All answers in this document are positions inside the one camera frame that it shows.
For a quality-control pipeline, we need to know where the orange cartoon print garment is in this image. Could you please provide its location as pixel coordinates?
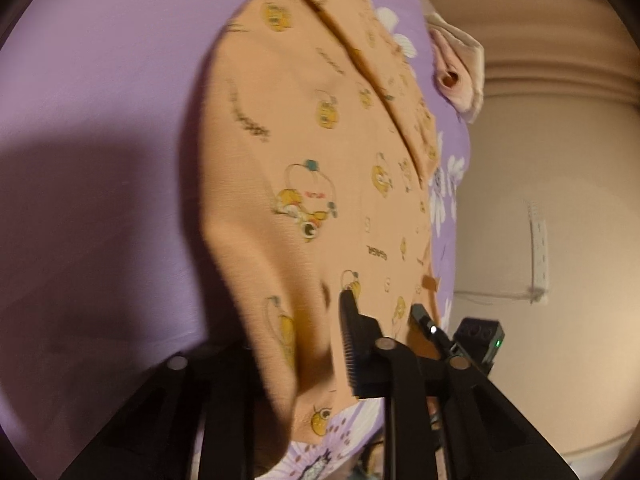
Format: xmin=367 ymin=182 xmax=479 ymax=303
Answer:
xmin=198 ymin=0 xmax=443 ymax=478

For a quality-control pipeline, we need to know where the white power strip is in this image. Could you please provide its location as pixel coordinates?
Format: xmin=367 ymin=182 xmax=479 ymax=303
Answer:
xmin=527 ymin=202 xmax=549 ymax=304

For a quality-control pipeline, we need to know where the white power cable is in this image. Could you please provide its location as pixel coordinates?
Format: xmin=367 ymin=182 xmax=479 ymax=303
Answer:
xmin=453 ymin=286 xmax=539 ymax=306

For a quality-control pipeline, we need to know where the purple floral bed sheet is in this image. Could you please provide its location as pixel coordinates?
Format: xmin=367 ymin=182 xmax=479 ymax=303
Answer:
xmin=1 ymin=0 xmax=470 ymax=479

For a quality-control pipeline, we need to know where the rolled pink cloth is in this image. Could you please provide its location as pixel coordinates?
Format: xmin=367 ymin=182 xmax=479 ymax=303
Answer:
xmin=426 ymin=13 xmax=485 ymax=124

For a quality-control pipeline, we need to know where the black tracking camera box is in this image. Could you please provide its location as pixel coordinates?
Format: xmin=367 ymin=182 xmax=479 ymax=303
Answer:
xmin=454 ymin=318 xmax=506 ymax=375

